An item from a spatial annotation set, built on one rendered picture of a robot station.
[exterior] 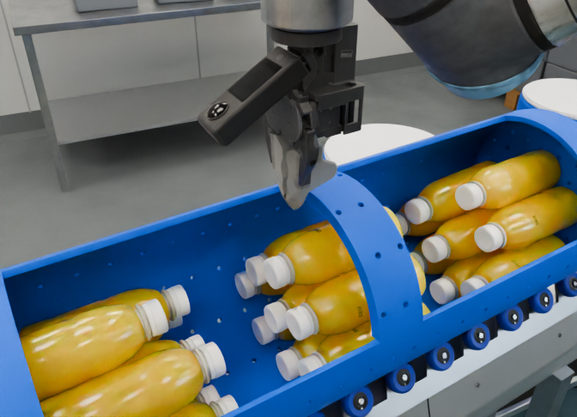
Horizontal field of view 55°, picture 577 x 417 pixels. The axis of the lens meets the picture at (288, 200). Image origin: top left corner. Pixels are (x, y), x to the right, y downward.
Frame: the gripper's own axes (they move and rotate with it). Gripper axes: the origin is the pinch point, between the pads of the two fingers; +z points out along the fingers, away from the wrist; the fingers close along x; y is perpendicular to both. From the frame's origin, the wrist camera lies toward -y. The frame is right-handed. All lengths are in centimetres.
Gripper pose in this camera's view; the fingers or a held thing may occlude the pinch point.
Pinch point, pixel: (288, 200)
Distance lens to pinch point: 64.4
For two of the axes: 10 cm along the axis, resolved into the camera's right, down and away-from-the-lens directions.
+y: 8.5, -2.8, 4.4
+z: 0.0, 8.4, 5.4
